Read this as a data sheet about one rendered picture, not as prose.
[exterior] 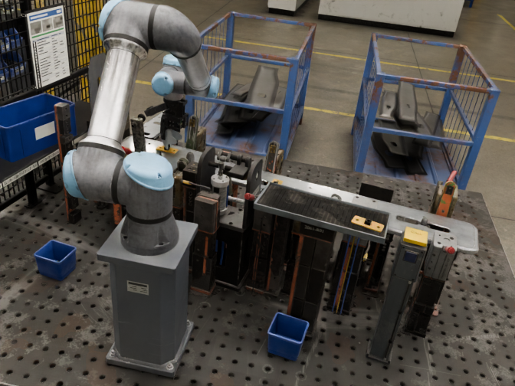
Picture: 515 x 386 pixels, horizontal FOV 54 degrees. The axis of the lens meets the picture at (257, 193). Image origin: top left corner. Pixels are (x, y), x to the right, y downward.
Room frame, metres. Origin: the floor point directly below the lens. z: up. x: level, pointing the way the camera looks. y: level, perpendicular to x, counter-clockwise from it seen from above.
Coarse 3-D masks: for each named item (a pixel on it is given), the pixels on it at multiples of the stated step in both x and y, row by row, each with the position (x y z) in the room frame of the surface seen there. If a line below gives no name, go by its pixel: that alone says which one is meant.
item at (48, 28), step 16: (32, 16) 1.90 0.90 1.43; (48, 16) 1.98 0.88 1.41; (64, 16) 2.07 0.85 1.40; (32, 32) 1.89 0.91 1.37; (48, 32) 1.97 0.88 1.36; (64, 32) 2.07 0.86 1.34; (32, 48) 1.88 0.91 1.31; (48, 48) 1.96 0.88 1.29; (64, 48) 2.06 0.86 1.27; (32, 64) 1.87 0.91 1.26; (48, 64) 1.95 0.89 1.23; (64, 64) 2.05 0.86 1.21; (48, 80) 1.94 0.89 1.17
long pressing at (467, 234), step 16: (128, 144) 1.79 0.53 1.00; (160, 144) 1.82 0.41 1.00; (176, 160) 1.70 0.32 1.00; (272, 176) 1.66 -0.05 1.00; (320, 192) 1.58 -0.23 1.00; (336, 192) 1.59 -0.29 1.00; (384, 208) 1.52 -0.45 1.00; (400, 208) 1.53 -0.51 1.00; (400, 224) 1.43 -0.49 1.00; (416, 224) 1.44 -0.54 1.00; (432, 224) 1.45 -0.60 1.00; (448, 224) 1.46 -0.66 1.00; (464, 224) 1.47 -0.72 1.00; (464, 240) 1.37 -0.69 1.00
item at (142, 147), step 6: (132, 120) 1.56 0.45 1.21; (138, 120) 1.56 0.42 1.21; (144, 120) 1.60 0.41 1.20; (132, 126) 1.55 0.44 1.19; (138, 126) 1.56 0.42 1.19; (132, 132) 1.57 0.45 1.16; (138, 132) 1.56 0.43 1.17; (138, 138) 1.57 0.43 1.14; (144, 138) 1.58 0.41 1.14; (138, 144) 1.57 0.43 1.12; (144, 144) 1.58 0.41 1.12; (138, 150) 1.58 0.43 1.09; (144, 150) 1.58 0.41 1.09
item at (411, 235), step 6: (408, 228) 1.16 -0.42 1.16; (414, 228) 1.17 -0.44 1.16; (408, 234) 1.13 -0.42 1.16; (414, 234) 1.14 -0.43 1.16; (420, 234) 1.14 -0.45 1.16; (426, 234) 1.14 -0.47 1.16; (408, 240) 1.11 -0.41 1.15; (414, 240) 1.11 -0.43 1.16; (420, 240) 1.11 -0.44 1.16; (426, 240) 1.11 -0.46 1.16
